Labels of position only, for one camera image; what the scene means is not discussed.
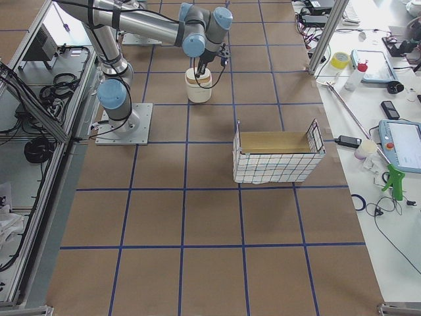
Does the white plastic cup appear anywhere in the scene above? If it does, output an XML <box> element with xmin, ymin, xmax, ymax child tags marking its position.
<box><xmin>354</xmin><ymin>140</ymin><xmax>378</xmax><ymax>160</ymax></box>

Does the yellow tape roll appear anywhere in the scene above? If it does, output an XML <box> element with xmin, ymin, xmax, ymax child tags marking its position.
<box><xmin>330</xmin><ymin>52</ymin><xmax>350</xmax><ymax>70</ymax></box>

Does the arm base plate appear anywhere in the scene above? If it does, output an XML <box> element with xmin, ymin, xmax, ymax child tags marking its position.
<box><xmin>122</xmin><ymin>33</ymin><xmax>162</xmax><ymax>46</ymax></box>
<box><xmin>95</xmin><ymin>103</ymin><xmax>153</xmax><ymax>145</ymax></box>

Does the wooden box with wire grid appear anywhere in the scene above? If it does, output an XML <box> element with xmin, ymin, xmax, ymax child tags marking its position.
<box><xmin>232</xmin><ymin>119</ymin><xmax>326</xmax><ymax>184</ymax></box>

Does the white trash can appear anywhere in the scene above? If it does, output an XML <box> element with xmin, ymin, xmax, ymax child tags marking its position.
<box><xmin>185</xmin><ymin>67</ymin><xmax>212</xmax><ymax>103</ymax></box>

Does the green plastic gun tool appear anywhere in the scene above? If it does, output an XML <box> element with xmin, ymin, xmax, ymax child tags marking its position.
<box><xmin>382</xmin><ymin>164</ymin><xmax>405</xmax><ymax>201</ymax></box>

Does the aluminium frame post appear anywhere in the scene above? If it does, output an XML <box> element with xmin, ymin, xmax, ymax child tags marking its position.
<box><xmin>308</xmin><ymin>0</ymin><xmax>349</xmax><ymax>74</ymax></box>

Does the grey control box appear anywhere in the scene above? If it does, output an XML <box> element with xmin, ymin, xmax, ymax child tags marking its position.
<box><xmin>20</xmin><ymin>24</ymin><xmax>58</xmax><ymax>70</ymax></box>

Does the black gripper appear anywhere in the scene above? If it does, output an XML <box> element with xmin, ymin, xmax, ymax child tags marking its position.
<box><xmin>196</xmin><ymin>43</ymin><xmax>230</xmax><ymax>78</ymax></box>

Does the black coiled cable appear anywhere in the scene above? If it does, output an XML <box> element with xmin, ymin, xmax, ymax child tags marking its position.
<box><xmin>24</xmin><ymin>136</ymin><xmax>53</xmax><ymax>165</ymax></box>

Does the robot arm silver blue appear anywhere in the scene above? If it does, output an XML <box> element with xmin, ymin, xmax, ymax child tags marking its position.
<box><xmin>57</xmin><ymin>1</ymin><xmax>233</xmax><ymax>143</ymax></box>

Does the long metal rod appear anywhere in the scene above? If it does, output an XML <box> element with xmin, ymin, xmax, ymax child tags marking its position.
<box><xmin>322</xmin><ymin>82</ymin><xmax>391</xmax><ymax>165</ymax></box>

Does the black power adapter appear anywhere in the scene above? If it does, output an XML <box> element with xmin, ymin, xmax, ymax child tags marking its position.
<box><xmin>334</xmin><ymin>135</ymin><xmax>362</xmax><ymax>148</ymax></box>

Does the black phone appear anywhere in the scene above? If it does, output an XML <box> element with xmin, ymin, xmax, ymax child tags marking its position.
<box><xmin>381</xmin><ymin>101</ymin><xmax>400</xmax><ymax>120</ymax></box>

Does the white bottle red cap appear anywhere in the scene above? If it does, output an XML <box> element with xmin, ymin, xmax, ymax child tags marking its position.
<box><xmin>344</xmin><ymin>61</ymin><xmax>368</xmax><ymax>92</ymax></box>

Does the teach pendant light blue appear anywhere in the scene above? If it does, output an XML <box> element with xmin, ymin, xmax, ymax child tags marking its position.
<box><xmin>378</xmin><ymin>119</ymin><xmax>420</xmax><ymax>174</ymax></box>

